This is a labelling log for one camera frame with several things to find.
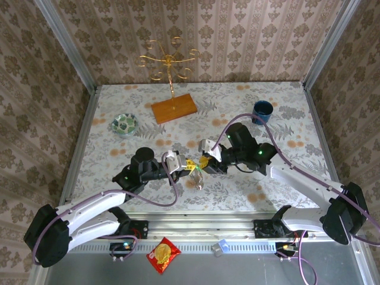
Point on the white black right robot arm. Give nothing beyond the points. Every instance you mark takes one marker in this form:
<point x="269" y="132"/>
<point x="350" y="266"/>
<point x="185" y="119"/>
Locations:
<point x="300" y="179"/>

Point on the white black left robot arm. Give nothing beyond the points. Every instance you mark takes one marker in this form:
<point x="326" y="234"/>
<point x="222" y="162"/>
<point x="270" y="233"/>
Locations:
<point x="89" y="202"/>

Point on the dark blue mug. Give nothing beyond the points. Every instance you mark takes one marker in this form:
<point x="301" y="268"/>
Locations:
<point x="264" y="107"/>

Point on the leaf pattern bowl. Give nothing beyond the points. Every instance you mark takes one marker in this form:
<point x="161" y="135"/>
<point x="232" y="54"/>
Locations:
<point x="124" y="124"/>

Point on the floral patterned tablecloth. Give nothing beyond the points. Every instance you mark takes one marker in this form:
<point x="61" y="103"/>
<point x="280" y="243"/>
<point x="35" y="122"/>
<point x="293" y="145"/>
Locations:
<point x="231" y="98"/>

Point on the gold stand with wooden base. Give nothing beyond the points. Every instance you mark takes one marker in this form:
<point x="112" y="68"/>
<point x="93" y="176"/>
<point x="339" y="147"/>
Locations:
<point x="175" y="108"/>

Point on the slotted metal strip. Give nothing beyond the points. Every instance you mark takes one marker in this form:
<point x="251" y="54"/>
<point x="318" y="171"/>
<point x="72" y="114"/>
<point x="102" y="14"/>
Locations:
<point x="193" y="247"/>

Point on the small blue grey packet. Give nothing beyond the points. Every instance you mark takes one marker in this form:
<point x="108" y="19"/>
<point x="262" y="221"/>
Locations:
<point x="219" y="248"/>

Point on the small controller circuit board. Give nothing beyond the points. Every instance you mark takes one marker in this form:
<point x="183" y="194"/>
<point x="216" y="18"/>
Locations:
<point x="282" y="247"/>
<point x="118" y="246"/>

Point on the red snack packet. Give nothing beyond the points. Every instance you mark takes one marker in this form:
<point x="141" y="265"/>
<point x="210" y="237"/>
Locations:
<point x="163" y="255"/>

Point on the grey metal sheet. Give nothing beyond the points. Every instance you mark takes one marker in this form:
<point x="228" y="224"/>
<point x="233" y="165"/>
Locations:
<point x="237" y="270"/>

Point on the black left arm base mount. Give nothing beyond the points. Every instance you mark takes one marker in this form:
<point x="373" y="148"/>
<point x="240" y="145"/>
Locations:
<point x="141" y="228"/>

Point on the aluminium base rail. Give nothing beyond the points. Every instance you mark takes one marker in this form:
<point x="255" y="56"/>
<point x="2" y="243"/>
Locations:
<point x="202" y="228"/>

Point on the aluminium table edge rail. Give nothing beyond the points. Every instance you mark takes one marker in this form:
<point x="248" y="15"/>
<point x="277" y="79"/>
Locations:
<point x="324" y="142"/>
<point x="80" y="142"/>

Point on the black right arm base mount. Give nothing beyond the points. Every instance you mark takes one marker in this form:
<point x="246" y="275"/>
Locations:
<point x="262" y="228"/>

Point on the aluminium frame post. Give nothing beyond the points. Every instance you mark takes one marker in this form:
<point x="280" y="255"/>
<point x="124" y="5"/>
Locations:
<point x="329" y="44"/>
<point x="67" y="44"/>

